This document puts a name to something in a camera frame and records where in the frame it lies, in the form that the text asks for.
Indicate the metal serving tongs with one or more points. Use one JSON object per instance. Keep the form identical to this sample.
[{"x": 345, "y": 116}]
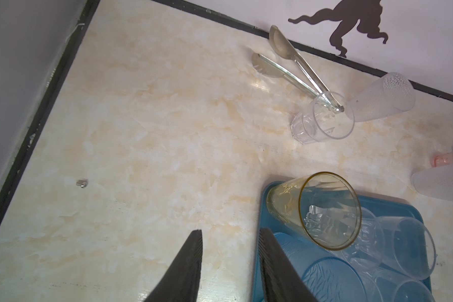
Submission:
[{"x": 306, "y": 80}]

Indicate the clear glass back tall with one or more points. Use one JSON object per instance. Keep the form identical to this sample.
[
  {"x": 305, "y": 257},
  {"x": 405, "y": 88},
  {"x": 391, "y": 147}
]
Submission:
[{"x": 390, "y": 95}]

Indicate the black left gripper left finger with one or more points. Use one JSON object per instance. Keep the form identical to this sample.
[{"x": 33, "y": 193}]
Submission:
[{"x": 181, "y": 282}]

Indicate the teal rectangular tray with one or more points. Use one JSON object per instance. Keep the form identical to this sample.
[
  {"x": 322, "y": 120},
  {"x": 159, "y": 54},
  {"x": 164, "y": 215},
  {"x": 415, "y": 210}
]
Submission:
[{"x": 378, "y": 206}]

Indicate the grey blue plastic cup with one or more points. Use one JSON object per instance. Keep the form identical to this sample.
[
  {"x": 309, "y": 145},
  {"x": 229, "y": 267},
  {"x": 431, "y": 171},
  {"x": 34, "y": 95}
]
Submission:
[{"x": 328, "y": 277}]

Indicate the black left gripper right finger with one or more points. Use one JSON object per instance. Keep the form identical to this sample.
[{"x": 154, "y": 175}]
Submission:
[{"x": 280, "y": 282}]

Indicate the pink plastic cup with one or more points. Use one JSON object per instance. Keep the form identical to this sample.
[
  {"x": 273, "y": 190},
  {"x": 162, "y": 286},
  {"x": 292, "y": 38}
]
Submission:
[{"x": 443, "y": 160}]

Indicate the amber yellow tall glass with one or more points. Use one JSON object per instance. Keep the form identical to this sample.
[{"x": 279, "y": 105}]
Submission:
[{"x": 323, "y": 208}]

